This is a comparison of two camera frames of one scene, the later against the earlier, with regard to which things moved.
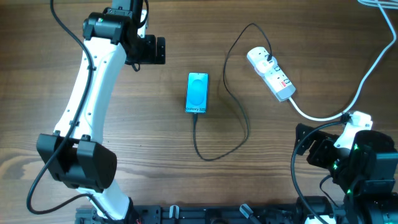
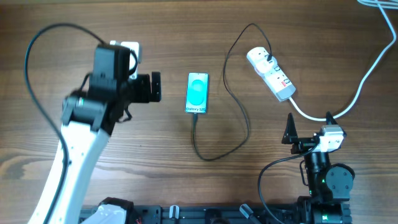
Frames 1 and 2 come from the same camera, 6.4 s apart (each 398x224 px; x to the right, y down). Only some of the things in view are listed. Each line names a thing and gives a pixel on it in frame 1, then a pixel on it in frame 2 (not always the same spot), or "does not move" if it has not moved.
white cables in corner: x=380 y=4 does not move
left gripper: x=149 y=56 to x=144 y=94
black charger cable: x=232 y=95 does not move
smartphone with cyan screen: x=197 y=94 does not move
